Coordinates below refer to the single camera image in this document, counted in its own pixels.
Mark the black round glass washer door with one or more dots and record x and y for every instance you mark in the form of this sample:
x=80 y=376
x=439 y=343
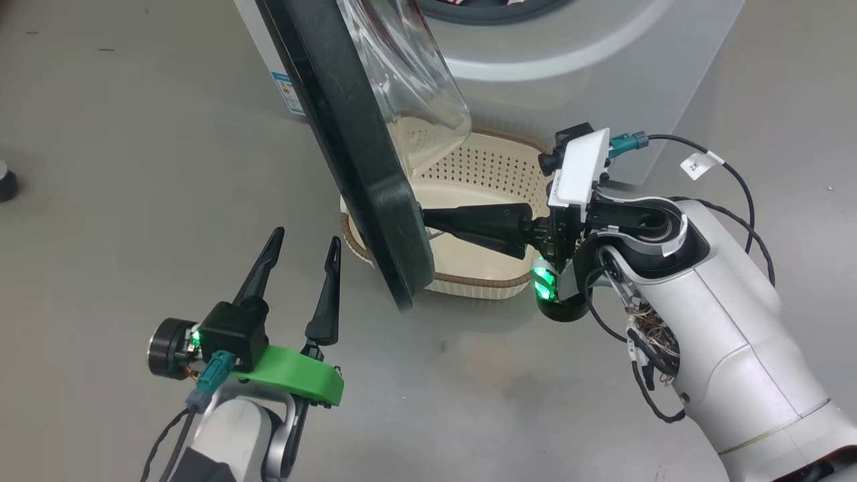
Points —
x=361 y=167

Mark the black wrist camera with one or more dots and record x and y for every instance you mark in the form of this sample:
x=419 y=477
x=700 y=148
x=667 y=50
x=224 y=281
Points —
x=554 y=157
x=234 y=331

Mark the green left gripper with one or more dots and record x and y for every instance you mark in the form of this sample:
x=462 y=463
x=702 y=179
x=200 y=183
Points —
x=294 y=375

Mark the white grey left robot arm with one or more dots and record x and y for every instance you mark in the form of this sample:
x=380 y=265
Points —
x=234 y=428

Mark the blue energy label sticker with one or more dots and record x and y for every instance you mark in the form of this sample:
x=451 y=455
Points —
x=289 y=94

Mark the cream perforated laundry basket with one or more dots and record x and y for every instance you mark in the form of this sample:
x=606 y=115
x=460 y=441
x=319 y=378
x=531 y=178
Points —
x=482 y=167

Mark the metal frame leg with caster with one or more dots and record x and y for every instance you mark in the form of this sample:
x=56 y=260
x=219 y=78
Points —
x=7 y=184

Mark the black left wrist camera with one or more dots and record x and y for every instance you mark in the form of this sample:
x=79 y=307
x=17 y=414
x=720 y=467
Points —
x=234 y=331

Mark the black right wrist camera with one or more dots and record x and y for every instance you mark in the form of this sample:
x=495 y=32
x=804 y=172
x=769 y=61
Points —
x=554 y=157

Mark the white front-load washing machine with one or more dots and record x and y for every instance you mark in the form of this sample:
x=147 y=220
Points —
x=602 y=87

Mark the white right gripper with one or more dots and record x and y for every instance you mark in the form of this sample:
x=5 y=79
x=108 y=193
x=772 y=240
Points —
x=579 y=171

